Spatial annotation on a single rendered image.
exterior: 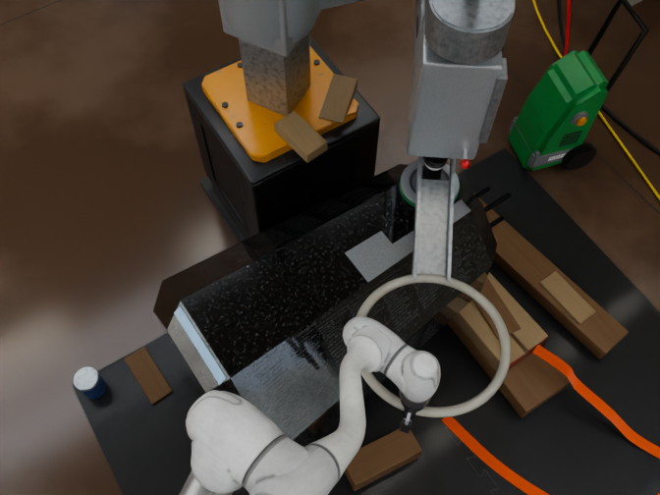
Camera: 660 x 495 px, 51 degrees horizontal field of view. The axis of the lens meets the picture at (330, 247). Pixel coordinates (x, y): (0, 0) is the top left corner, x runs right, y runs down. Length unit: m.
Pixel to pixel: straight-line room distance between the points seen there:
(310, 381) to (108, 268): 1.42
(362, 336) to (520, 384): 1.34
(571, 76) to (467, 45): 1.60
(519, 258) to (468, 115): 1.33
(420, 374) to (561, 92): 1.95
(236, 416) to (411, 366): 0.53
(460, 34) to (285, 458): 1.11
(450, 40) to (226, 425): 1.10
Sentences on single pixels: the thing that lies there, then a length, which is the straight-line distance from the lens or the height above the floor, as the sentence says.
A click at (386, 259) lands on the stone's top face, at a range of 2.41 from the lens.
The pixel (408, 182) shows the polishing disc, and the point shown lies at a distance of 2.55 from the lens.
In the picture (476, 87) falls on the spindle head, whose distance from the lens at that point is 2.04.
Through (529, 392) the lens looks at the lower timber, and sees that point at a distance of 3.06.
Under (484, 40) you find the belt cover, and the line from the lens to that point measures 1.88.
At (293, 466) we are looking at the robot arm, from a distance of 1.42.
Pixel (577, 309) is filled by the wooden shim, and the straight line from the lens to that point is 3.27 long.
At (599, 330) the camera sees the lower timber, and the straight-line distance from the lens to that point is 3.28.
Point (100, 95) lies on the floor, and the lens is 4.09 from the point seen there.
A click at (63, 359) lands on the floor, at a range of 3.31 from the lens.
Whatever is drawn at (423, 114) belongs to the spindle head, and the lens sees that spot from 2.11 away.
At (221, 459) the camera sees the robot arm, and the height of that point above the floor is 1.50.
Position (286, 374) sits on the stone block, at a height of 0.73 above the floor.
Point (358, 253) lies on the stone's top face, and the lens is 2.41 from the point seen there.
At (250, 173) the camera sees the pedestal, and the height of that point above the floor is 0.74.
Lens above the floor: 2.91
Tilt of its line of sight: 61 degrees down
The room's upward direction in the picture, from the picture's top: straight up
